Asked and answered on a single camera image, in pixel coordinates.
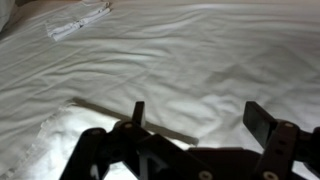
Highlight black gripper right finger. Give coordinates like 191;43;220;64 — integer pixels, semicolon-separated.
242;101;320;180

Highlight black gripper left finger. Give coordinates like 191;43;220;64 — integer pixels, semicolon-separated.
59;101;215;180

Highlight small folded white towel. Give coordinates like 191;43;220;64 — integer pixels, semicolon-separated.
45;1;112;43

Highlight mattress with white sheet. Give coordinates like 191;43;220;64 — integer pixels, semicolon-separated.
0;0;320;180

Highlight crumpled pale grey duvet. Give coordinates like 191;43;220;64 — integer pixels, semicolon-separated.
0;0;17;32

